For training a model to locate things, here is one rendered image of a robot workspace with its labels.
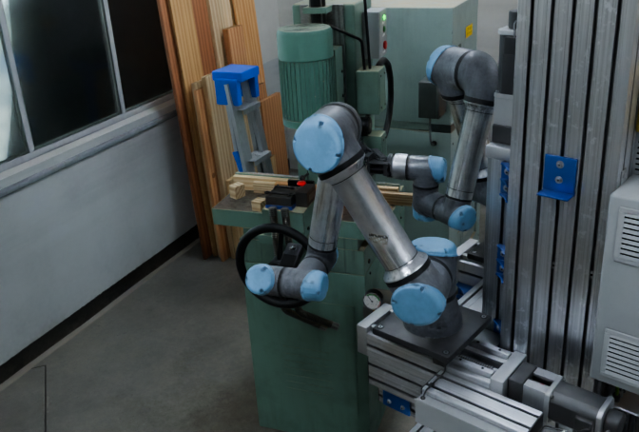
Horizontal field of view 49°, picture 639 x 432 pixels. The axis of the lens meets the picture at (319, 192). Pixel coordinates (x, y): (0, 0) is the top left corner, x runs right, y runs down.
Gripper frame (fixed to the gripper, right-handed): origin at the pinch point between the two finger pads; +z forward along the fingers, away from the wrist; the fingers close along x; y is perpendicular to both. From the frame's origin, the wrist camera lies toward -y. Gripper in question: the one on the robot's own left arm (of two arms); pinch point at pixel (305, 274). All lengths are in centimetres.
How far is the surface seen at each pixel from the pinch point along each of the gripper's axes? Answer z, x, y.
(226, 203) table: 21.5, -39.0, -20.5
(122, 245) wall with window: 115, -141, -2
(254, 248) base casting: 23.8, -27.7, -6.2
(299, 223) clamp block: 7.5, -6.8, -15.3
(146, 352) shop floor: 89, -102, 45
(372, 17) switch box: 26, 3, -88
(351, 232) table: 18.9, 6.9, -14.6
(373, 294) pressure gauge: 22.4, 15.2, 3.8
